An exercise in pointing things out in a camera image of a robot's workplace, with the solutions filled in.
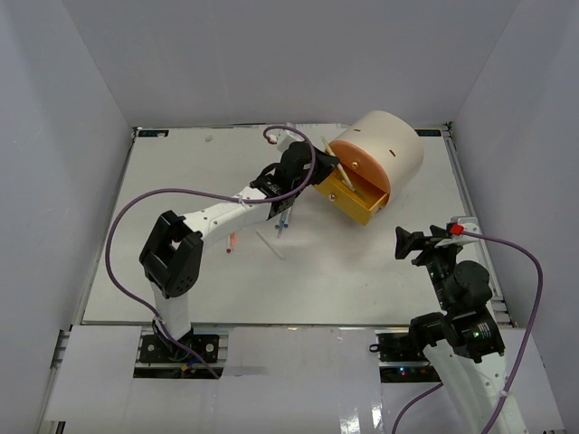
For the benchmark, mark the left XDOF logo sticker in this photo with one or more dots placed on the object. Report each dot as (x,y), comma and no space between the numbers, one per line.
(153,133)

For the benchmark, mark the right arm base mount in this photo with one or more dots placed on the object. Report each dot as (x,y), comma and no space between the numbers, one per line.
(400,361)

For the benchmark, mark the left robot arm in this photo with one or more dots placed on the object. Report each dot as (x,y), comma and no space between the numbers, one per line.
(172,255)

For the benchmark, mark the yellow drawer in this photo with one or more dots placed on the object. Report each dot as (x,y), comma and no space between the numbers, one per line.
(347,202)

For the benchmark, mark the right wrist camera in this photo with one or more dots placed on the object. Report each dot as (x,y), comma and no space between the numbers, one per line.
(459,232)

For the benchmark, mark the cream round drawer cabinet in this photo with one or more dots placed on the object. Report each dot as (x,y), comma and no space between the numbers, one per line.
(392,142)

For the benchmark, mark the white pen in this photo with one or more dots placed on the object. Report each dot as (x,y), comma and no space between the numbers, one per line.
(270,245)

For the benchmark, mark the pink top drawer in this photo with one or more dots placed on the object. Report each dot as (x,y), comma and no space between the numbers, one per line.
(363,170)

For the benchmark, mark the dark XDOF logo sticker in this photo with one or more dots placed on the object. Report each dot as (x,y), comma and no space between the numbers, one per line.
(423,132)

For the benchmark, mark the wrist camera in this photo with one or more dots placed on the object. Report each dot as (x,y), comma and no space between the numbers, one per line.
(281,139)
(459,232)

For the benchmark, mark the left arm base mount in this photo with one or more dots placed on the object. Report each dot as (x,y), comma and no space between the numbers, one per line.
(200,357)

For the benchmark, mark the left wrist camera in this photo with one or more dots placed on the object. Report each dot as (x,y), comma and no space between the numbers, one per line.
(281,139)

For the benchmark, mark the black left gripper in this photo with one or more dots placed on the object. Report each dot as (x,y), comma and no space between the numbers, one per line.
(326,164)

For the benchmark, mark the thin green pen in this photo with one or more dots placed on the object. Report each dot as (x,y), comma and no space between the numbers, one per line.
(362,194)

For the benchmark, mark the blue cap white marker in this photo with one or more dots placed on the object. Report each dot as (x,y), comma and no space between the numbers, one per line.
(287,219)

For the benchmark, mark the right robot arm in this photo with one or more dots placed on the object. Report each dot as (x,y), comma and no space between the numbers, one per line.
(462,340)

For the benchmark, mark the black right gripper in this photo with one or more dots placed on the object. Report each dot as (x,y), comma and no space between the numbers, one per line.
(406,241)

